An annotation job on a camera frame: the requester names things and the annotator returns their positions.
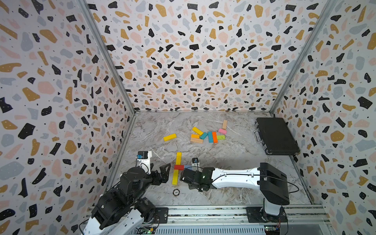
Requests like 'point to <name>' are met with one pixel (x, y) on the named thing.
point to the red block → (180, 167)
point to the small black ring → (173, 192)
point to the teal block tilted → (203, 135)
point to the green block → (221, 137)
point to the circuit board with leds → (146, 230)
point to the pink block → (222, 131)
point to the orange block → (215, 138)
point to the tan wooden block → (196, 140)
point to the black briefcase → (276, 136)
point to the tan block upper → (224, 124)
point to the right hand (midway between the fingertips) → (191, 182)
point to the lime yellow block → (175, 177)
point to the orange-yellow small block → (195, 136)
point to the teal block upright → (210, 137)
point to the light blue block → (187, 166)
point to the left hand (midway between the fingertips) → (163, 164)
